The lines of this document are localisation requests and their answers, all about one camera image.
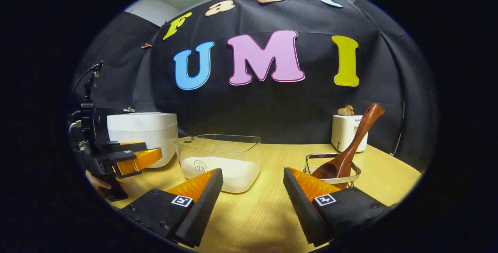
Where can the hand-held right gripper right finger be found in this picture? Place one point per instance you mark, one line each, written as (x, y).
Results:
(301, 206)

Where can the brown wooden spoon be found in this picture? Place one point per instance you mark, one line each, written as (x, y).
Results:
(362, 132)

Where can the toast bread slice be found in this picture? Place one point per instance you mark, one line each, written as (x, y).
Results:
(345, 111)

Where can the copper cloth clip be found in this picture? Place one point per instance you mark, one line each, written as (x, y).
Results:
(146, 45)

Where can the white rice cooker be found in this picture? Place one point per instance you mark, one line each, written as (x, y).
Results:
(148, 132)

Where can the black backdrop cloth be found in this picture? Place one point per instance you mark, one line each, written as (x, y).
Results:
(272, 105)

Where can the small white toaster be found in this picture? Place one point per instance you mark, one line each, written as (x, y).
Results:
(344, 132)

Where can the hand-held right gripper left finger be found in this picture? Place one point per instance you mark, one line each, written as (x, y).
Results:
(202, 210)

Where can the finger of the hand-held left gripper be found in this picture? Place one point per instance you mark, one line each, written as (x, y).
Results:
(124, 146)
(142, 161)

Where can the silver cloth clip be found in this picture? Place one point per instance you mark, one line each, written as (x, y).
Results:
(129, 109)

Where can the clear plastic container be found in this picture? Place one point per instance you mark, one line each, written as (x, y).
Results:
(218, 146)

